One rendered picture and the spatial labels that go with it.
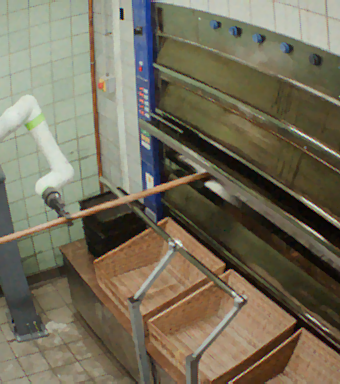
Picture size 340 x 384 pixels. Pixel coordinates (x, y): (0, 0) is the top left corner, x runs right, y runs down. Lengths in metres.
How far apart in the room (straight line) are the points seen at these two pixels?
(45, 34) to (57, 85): 0.41
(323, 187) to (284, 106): 0.34
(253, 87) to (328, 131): 0.47
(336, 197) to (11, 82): 2.28
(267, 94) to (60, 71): 1.79
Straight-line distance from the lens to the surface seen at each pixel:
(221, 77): 2.58
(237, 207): 2.77
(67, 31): 3.75
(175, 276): 3.33
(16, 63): 3.67
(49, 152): 2.99
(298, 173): 2.31
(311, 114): 2.16
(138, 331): 2.72
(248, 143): 2.54
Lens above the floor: 2.58
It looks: 29 degrees down
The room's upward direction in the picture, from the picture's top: 3 degrees counter-clockwise
